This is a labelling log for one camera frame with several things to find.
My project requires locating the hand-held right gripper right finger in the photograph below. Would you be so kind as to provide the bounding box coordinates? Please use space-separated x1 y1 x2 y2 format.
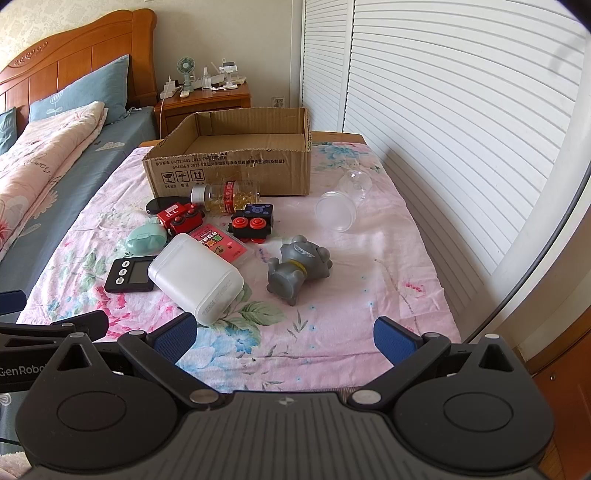
348 316 532 409

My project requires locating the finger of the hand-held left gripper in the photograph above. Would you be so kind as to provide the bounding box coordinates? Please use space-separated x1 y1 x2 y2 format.
48 310 110 343
0 290 27 317

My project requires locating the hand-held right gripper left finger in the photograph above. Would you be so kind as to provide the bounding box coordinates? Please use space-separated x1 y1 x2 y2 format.
44 312 219 409

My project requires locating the mint green round case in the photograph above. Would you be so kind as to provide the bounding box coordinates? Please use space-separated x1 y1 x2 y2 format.
126 220 167 257

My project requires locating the grey animal toy figure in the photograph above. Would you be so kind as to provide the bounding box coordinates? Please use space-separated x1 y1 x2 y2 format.
266 234 333 306

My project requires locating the clear plastic jar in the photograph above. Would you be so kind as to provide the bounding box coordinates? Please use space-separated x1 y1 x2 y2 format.
315 169 374 233

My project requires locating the brown cardboard box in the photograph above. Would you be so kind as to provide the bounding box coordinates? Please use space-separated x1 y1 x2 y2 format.
141 107 312 204

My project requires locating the white plastic container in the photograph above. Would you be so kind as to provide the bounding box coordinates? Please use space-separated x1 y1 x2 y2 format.
148 233 245 326

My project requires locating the pink card box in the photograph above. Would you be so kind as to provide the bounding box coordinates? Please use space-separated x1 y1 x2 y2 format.
190 224 250 266

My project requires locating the red toy train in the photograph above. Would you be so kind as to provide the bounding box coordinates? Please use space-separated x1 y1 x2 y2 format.
157 202 207 237

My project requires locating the black oval case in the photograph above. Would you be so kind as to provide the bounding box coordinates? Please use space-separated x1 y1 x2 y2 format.
146 196 190 217

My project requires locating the pink floral quilt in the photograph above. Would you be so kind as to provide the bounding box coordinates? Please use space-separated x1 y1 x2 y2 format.
0 100 109 261

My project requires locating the pill bottle with red label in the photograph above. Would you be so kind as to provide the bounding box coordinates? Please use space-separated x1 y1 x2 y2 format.
191 181 262 215

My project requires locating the blue bed sheet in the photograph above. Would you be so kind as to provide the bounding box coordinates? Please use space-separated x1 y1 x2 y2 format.
0 106 158 296

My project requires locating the blue floral pillow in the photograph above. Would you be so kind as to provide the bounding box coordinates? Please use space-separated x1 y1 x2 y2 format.
28 54 131 126
0 107 17 155

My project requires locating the white louvered closet door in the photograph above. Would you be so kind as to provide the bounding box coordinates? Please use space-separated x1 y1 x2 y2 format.
300 0 356 134
342 0 591 301

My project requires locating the wooden nightstand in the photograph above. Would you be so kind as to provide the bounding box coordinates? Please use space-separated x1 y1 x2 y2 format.
154 80 252 139

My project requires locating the wooden bed headboard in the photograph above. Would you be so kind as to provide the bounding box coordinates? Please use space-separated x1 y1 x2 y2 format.
0 8 158 125

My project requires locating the small green desk fan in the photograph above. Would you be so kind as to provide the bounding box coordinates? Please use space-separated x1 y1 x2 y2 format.
177 56 197 93

